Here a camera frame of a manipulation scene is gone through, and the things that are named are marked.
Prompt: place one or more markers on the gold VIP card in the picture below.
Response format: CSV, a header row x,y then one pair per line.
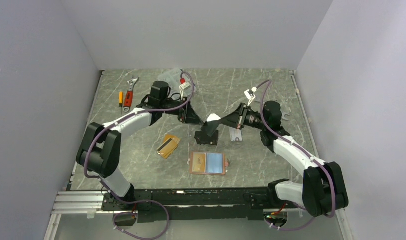
x,y
198,162

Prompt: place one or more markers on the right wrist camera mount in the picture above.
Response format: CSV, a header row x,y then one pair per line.
x,y
250,95

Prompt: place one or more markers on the black VIP card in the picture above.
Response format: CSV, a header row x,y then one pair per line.
x,y
211,124

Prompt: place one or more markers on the silver VIP card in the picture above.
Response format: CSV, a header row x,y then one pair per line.
x,y
235,135

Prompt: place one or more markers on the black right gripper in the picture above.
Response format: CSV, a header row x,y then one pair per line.
x,y
234,119

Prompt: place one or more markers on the tan leather card holder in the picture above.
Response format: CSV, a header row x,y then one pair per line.
x,y
215,164

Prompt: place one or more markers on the clear plastic screw box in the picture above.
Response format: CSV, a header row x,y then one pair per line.
x,y
172,78

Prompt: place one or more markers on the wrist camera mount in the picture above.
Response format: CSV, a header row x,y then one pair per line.
x,y
250,95
185,88

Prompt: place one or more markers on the red handled adjustable wrench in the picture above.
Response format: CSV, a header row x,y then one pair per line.
x,y
129,95

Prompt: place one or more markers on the silver open end wrench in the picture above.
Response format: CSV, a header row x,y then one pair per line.
x,y
285,116

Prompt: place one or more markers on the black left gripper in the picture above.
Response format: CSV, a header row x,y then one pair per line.
x,y
188,115

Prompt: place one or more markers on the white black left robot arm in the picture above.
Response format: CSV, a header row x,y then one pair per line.
x,y
99,151

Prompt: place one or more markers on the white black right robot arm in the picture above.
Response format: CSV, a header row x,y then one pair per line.
x,y
322,191

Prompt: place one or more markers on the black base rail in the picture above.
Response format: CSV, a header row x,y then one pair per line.
x,y
250,203

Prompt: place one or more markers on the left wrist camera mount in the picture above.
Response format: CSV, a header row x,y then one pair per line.
x,y
185,88

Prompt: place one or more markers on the small yellow handled screwdriver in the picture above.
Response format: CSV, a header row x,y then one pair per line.
x,y
120,99

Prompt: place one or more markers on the black card stack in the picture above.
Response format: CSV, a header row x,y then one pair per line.
x,y
202,138

